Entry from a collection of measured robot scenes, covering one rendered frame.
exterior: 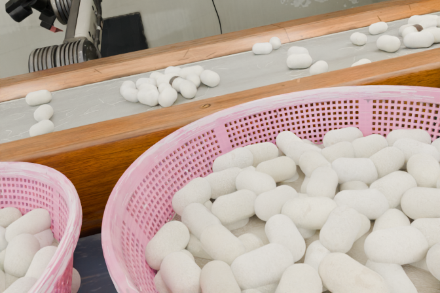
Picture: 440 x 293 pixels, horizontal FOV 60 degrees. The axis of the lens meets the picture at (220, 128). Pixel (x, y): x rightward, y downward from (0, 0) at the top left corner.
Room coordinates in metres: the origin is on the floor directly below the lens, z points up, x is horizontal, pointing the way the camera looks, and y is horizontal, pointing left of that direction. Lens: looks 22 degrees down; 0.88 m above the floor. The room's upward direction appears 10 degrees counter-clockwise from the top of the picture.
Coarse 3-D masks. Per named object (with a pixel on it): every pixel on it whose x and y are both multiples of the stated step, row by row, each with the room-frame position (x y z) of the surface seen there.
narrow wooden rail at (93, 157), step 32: (384, 64) 0.37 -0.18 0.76; (416, 64) 0.35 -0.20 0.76; (224, 96) 0.36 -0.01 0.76; (256, 96) 0.34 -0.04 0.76; (96, 128) 0.34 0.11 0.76; (128, 128) 0.32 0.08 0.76; (160, 128) 0.31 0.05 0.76; (288, 128) 0.33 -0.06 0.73; (384, 128) 0.34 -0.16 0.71; (0, 160) 0.30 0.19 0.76; (32, 160) 0.30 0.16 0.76; (64, 160) 0.30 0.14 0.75; (96, 160) 0.30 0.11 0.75; (128, 160) 0.31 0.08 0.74; (192, 160) 0.31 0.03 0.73; (96, 192) 0.30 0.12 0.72; (96, 224) 0.30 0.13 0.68
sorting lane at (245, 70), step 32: (352, 32) 0.69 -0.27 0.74; (384, 32) 0.64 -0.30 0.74; (192, 64) 0.67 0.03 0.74; (224, 64) 0.62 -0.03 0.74; (256, 64) 0.58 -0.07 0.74; (352, 64) 0.48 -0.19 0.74; (64, 96) 0.60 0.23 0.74; (96, 96) 0.56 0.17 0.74; (0, 128) 0.48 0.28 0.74; (64, 128) 0.43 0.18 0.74
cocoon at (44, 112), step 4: (40, 108) 0.47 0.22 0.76; (44, 108) 0.48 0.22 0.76; (48, 108) 0.48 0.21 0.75; (36, 112) 0.47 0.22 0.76; (40, 112) 0.47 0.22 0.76; (44, 112) 0.47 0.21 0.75; (48, 112) 0.47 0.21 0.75; (52, 112) 0.49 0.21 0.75; (36, 116) 0.47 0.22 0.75; (40, 116) 0.47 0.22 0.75; (44, 116) 0.47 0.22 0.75; (48, 116) 0.47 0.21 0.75; (40, 120) 0.47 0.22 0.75
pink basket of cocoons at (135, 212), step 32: (288, 96) 0.32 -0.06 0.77; (320, 96) 0.31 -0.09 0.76; (352, 96) 0.30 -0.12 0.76; (384, 96) 0.29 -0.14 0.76; (416, 96) 0.28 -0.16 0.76; (192, 128) 0.29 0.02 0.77; (224, 128) 0.30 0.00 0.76; (256, 128) 0.31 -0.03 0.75; (320, 128) 0.30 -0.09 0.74; (416, 128) 0.27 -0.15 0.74; (160, 160) 0.25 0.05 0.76; (128, 192) 0.21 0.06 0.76; (160, 192) 0.23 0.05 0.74; (128, 224) 0.18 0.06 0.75; (160, 224) 0.21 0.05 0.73; (128, 256) 0.16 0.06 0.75; (128, 288) 0.12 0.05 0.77
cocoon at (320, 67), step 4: (316, 64) 0.45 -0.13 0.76; (320, 64) 0.45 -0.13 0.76; (324, 64) 0.45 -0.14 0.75; (312, 68) 0.45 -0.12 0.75; (316, 68) 0.44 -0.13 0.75; (320, 68) 0.44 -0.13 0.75; (324, 68) 0.45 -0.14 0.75; (312, 72) 0.45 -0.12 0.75; (316, 72) 0.44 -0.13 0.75; (320, 72) 0.44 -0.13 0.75; (324, 72) 0.45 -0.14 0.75
